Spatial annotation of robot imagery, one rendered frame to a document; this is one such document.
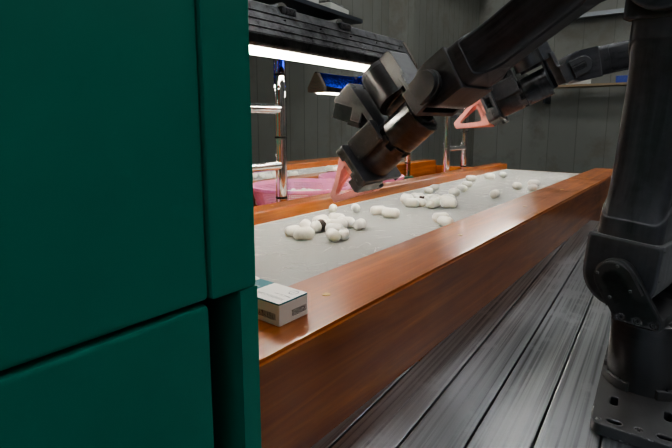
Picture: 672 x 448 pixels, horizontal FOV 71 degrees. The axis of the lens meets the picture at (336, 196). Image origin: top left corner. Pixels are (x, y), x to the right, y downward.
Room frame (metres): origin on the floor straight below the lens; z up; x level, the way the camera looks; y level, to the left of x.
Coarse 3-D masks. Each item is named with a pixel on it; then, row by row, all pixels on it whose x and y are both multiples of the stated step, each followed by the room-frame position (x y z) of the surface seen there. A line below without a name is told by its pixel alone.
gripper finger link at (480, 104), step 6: (480, 102) 0.99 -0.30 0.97; (486, 102) 1.01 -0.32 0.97; (468, 108) 1.01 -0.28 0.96; (480, 108) 1.00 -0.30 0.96; (486, 108) 0.98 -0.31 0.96; (462, 114) 1.02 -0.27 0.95; (480, 114) 1.00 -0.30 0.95; (456, 120) 1.03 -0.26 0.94; (486, 120) 0.98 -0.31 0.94; (456, 126) 1.03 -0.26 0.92; (462, 126) 1.02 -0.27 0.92; (468, 126) 1.01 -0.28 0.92; (474, 126) 1.00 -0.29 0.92; (480, 126) 1.00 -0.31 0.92
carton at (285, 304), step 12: (264, 288) 0.40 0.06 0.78; (276, 288) 0.40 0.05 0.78; (288, 288) 0.40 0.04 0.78; (264, 300) 0.37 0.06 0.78; (276, 300) 0.37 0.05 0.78; (288, 300) 0.37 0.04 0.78; (300, 300) 0.38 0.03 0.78; (264, 312) 0.37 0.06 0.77; (276, 312) 0.36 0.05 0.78; (288, 312) 0.37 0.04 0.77; (300, 312) 0.38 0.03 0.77; (276, 324) 0.36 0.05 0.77
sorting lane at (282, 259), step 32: (416, 192) 1.28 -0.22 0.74; (480, 192) 1.28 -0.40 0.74; (512, 192) 1.28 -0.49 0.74; (288, 224) 0.87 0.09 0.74; (384, 224) 0.87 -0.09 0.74; (416, 224) 0.87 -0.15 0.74; (256, 256) 0.65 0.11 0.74; (288, 256) 0.65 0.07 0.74; (320, 256) 0.65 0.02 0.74; (352, 256) 0.65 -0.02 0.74
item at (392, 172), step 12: (384, 132) 0.66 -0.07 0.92; (384, 144) 0.64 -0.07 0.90; (348, 156) 0.66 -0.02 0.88; (372, 156) 0.66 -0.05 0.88; (384, 156) 0.65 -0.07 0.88; (396, 156) 0.65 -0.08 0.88; (360, 168) 0.65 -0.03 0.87; (372, 168) 0.66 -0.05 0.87; (384, 168) 0.66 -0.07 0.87; (396, 168) 0.72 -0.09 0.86; (360, 180) 0.64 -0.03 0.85; (372, 180) 0.65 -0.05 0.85; (384, 180) 0.68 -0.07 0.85
